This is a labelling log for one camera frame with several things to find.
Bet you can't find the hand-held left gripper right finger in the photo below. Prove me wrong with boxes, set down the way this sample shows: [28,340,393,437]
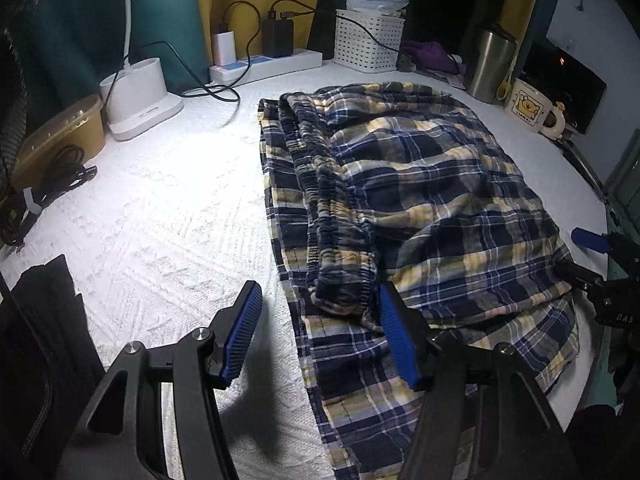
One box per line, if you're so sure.
[378,281,568,480]

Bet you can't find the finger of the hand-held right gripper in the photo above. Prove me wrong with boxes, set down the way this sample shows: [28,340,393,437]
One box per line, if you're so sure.
[571,227,611,253]
[555,259,606,297]

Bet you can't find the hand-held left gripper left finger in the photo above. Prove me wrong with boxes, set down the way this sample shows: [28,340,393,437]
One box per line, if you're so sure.
[67,280,264,480]

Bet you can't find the plaid pants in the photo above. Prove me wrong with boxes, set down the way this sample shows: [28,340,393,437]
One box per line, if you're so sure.
[257,80,581,480]

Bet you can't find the white cartoon mug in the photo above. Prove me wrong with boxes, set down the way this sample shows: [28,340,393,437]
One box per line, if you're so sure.
[502,77,568,140]

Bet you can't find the dark monitor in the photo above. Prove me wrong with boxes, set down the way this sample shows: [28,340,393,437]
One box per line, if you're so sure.
[520,40,608,135]

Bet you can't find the black clothing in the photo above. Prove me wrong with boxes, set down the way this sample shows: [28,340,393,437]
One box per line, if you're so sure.
[0,255,106,480]

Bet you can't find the steel tumbler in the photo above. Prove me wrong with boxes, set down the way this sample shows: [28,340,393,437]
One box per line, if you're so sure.
[467,23,518,106]

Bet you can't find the purple cloth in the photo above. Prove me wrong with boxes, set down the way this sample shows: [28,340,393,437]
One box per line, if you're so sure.
[400,40,468,78]

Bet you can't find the white desk lamp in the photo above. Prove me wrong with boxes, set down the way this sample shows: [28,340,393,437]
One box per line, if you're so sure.
[99,0,185,142]

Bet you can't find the brown plastic food container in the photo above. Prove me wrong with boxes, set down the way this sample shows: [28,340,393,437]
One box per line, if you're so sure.
[10,92,107,191]

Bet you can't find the white power strip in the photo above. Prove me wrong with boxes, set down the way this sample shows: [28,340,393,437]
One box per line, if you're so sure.
[209,48,323,86]

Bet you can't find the white charger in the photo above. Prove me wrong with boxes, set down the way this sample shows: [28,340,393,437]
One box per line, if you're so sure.
[212,31,237,68]

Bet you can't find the white plastic basket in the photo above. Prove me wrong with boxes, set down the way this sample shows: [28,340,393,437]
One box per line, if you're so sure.
[334,8,406,72]

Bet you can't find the black charger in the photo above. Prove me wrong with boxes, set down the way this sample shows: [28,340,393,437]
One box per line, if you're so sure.
[261,17,295,58]

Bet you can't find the black mesh chair back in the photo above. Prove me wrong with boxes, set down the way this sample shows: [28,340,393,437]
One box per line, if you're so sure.
[0,30,28,196]

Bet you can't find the black coiled cable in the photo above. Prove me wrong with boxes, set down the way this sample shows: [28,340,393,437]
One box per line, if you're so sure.
[0,144,98,248]

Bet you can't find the black lamp power cable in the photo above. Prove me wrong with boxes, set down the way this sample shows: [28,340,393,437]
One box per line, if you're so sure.
[145,40,251,104]

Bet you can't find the black charger cable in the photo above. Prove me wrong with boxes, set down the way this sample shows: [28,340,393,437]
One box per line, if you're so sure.
[267,0,403,56]
[220,1,263,61]

